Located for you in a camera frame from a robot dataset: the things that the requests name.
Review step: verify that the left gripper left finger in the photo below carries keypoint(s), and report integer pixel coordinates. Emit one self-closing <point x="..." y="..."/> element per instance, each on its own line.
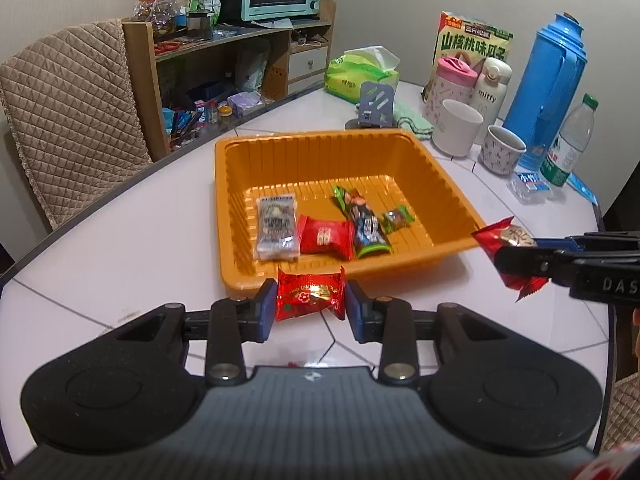
<point x="231" y="323"/>

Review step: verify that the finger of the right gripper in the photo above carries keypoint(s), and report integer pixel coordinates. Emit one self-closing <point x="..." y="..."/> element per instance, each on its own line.
<point x="569" y="244"/>
<point x="533" y="262"/>

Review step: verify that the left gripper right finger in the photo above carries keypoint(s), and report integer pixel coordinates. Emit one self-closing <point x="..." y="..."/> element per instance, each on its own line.
<point x="390" y="322"/>

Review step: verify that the red gold patterned snack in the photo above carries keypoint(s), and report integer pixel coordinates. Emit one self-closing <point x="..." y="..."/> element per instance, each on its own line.
<point x="304" y="294"/>

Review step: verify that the green black snack bag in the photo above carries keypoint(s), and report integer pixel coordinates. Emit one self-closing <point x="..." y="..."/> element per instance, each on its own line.
<point x="369" y="238"/>

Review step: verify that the silver grey snack packet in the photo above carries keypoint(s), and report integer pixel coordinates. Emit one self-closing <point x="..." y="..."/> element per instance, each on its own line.
<point x="277" y="237"/>

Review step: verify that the person's right hand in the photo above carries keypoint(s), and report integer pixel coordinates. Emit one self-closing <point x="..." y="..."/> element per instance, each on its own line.
<point x="634" y="334"/>

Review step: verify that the clear toothpick box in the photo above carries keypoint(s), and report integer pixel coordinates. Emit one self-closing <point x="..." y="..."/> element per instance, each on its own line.
<point x="528" y="188"/>

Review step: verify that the red packet in tray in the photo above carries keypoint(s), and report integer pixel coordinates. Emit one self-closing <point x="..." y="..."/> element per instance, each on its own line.
<point x="326" y="237"/>

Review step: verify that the small green candy packet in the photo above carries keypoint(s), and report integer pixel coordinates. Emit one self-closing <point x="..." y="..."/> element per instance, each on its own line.
<point x="396" y="219"/>

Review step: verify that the patterned small cup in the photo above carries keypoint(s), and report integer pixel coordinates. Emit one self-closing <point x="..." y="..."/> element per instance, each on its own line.
<point x="501" y="150"/>

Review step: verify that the water bottle green cap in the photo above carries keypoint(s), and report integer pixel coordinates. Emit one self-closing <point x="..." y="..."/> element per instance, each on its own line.
<point x="570" y="142"/>

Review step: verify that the orange plastic tray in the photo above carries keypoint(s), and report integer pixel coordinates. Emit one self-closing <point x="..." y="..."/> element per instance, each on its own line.
<point x="388" y="167"/>

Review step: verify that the white mug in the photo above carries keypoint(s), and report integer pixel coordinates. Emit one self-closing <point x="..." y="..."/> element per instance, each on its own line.
<point x="456" y="128"/>

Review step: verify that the blue thermos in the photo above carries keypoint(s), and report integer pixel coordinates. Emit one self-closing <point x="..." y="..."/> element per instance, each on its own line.
<point x="552" y="74"/>

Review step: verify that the white miffy bottle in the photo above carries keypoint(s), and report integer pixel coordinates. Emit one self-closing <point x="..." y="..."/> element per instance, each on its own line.
<point x="490" y="89"/>

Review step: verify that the green cloth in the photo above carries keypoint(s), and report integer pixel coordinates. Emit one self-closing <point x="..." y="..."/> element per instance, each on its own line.
<point x="406" y="118"/>

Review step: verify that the pink lidded cup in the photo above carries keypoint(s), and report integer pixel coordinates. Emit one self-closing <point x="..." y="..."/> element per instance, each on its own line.
<point x="453" y="80"/>

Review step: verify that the grey phone stand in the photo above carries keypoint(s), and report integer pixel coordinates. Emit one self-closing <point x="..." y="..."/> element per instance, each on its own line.
<point x="375" y="108"/>

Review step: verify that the sunflower seed bag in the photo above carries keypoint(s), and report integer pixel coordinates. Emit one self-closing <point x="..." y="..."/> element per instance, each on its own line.
<point x="468" y="40"/>

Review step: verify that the wooden shelf unit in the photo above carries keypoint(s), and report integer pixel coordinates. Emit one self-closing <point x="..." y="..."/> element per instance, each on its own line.
<point x="200" y="69"/>

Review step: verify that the green tissue pack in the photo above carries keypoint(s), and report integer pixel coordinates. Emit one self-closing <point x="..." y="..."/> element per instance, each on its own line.
<point x="346" y="74"/>

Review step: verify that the quilted beige chair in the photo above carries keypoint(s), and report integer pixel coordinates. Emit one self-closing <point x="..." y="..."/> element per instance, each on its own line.
<point x="71" y="111"/>

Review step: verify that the orange-lid plastic jar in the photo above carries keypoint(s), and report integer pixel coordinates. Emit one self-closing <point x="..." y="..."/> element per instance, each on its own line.
<point x="161" y="14"/>

